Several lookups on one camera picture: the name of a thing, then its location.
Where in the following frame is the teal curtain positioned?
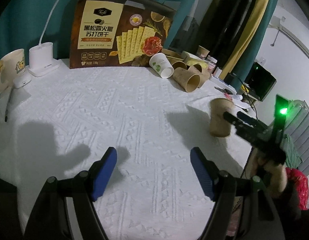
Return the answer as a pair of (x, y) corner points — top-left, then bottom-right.
(0, 0), (195, 58)

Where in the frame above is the yellow curtain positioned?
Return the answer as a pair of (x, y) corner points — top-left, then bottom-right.
(219, 0), (269, 80)

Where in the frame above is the black pen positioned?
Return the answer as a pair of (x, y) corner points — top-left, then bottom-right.
(4, 86), (15, 122)

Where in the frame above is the white desk lamp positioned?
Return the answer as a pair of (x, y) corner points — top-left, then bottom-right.
(28, 0), (110, 78)

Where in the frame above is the red sleeve forearm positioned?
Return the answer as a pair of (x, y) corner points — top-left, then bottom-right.
(285, 167), (309, 210)

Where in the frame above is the small white charger case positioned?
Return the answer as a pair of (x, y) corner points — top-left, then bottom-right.
(13, 72), (31, 89)

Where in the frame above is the cream cartoon mug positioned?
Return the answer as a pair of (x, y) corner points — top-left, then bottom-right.
(0, 49), (26, 93)

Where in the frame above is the white paper cup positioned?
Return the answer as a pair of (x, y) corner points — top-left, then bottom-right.
(149, 53), (174, 79)

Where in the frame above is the white tablecloth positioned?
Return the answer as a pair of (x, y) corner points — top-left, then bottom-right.
(0, 64), (250, 239)

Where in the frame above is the brown cracker box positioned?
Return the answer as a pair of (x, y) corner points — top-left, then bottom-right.
(69, 0), (176, 69)

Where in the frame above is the person's right hand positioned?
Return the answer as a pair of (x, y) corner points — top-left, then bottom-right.
(255, 151), (288, 198)

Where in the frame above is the upright brown paper cup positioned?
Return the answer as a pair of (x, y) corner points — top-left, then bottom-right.
(210, 98), (234, 138)

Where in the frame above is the brown cup at back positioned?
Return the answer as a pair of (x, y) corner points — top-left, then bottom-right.
(196, 46), (210, 59)

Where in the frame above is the yellow butter box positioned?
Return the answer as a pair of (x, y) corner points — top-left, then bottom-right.
(183, 57), (208, 69)

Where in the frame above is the lying brown paper cup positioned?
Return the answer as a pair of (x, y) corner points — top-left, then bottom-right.
(172, 67), (200, 93)

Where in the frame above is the black cable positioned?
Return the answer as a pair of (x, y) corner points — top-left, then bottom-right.
(234, 74), (260, 120)

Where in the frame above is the black monitor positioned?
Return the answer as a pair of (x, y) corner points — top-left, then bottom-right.
(244, 62), (277, 102)

